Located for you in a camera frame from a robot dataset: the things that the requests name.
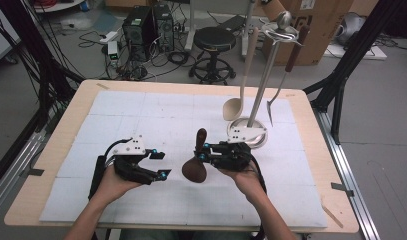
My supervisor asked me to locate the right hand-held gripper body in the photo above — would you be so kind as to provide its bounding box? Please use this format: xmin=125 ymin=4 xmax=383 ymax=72
xmin=207 ymin=126 xmax=268 ymax=173

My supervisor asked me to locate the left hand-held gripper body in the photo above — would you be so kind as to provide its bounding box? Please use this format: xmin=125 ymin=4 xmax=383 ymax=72
xmin=110 ymin=134 xmax=159 ymax=186

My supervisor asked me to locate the dark wooden rice spoon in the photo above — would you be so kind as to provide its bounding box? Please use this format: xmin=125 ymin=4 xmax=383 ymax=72
xmin=181 ymin=127 xmax=208 ymax=184

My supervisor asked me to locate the light wooden spoon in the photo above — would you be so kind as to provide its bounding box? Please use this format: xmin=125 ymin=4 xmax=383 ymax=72
xmin=222 ymin=26 xmax=261 ymax=122

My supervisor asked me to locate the metal utensil stand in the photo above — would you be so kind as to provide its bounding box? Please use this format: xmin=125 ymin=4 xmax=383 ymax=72
xmin=226 ymin=10 xmax=303 ymax=150

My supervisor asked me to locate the person's left hand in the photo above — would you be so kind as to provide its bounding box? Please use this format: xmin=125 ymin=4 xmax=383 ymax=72
xmin=93 ymin=164 xmax=144 ymax=205

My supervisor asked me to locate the person's right hand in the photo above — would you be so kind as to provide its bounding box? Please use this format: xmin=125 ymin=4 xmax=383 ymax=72
xmin=218 ymin=164 xmax=263 ymax=202

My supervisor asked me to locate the white grid mat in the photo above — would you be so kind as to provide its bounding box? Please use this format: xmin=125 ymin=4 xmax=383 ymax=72
xmin=39 ymin=90 xmax=329 ymax=229

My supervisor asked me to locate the black tape piece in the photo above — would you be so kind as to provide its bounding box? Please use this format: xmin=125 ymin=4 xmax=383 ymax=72
xmin=330 ymin=181 xmax=355 ymax=198
xmin=21 ymin=167 xmax=45 ymax=178

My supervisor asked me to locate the black round stool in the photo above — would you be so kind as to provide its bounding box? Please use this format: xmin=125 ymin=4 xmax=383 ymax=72
xmin=188 ymin=26 xmax=238 ymax=86

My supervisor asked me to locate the white device with green display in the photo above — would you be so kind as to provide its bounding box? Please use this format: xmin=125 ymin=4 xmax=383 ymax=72
xmin=106 ymin=40 xmax=121 ymax=63

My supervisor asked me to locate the thin wooden stick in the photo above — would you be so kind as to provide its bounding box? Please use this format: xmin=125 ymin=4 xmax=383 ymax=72
xmin=320 ymin=203 xmax=345 ymax=230

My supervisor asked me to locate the black computer tower green sticker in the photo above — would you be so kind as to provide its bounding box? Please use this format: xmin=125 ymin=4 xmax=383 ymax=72
xmin=121 ymin=6 xmax=156 ymax=63

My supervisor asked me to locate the black flat case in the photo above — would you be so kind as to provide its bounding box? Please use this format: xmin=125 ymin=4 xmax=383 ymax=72
xmin=220 ymin=14 xmax=248 ymax=33

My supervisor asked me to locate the white power strip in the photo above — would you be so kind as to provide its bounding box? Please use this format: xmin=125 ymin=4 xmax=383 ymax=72
xmin=99 ymin=30 xmax=121 ymax=45

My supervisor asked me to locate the large cardboard box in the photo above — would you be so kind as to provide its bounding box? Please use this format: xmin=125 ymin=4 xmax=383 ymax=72
xmin=257 ymin=0 xmax=355 ymax=67

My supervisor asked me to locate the white flat board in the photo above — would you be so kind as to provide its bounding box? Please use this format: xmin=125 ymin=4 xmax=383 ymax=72
xmin=323 ymin=43 xmax=389 ymax=62

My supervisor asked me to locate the grey round appliance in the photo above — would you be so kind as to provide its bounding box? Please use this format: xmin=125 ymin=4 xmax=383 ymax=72
xmin=335 ymin=12 xmax=368 ymax=46

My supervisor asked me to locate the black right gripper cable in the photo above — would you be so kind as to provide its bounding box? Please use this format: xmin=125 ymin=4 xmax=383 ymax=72
xmin=248 ymin=155 xmax=269 ymax=240

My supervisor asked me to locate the tangle of black floor cables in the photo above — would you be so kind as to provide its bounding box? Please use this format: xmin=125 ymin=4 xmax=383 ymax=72
xmin=78 ymin=29 xmax=193 ymax=82

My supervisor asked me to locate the aluminium rail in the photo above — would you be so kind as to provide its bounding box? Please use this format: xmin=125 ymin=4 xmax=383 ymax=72
xmin=0 ymin=130 xmax=48 ymax=218
xmin=314 ymin=109 xmax=382 ymax=240

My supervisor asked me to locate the black frame with cables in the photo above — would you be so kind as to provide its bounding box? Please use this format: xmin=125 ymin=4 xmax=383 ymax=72
xmin=0 ymin=0 xmax=86 ymax=193

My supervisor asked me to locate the black metal frame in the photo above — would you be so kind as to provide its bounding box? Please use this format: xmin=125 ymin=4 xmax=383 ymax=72
xmin=303 ymin=0 xmax=405 ymax=145

